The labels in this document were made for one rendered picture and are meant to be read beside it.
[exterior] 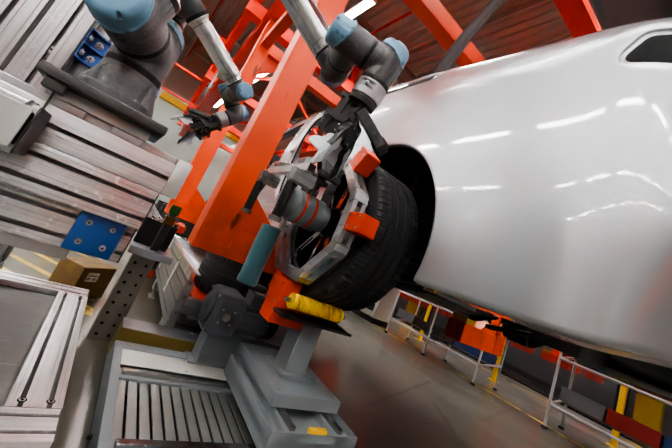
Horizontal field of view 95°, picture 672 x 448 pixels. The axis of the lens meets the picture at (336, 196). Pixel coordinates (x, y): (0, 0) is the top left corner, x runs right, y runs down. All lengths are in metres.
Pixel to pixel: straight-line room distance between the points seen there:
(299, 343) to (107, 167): 0.96
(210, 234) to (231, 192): 0.22
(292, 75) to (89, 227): 1.25
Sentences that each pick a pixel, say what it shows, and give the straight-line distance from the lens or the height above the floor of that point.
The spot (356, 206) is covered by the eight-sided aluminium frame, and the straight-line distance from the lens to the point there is 1.15.
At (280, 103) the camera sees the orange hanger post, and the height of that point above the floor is 1.35.
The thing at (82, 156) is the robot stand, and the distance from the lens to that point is 0.80.
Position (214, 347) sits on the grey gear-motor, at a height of 0.13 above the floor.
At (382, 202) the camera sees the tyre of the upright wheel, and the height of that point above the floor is 0.96.
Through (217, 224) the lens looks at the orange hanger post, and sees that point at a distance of 1.58.
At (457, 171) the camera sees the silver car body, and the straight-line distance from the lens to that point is 1.16.
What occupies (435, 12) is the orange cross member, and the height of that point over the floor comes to 2.64.
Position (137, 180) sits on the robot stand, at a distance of 0.80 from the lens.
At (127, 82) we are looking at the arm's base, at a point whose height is 0.87.
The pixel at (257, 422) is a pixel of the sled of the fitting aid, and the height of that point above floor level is 0.14.
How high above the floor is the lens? 0.69
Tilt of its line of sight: 12 degrees up
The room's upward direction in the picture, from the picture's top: 23 degrees clockwise
